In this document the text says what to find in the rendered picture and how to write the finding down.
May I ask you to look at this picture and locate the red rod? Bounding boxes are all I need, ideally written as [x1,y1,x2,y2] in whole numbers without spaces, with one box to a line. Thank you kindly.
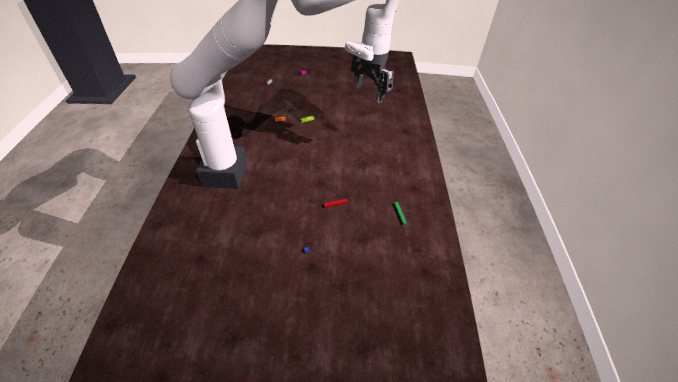
[324,199,348,208]

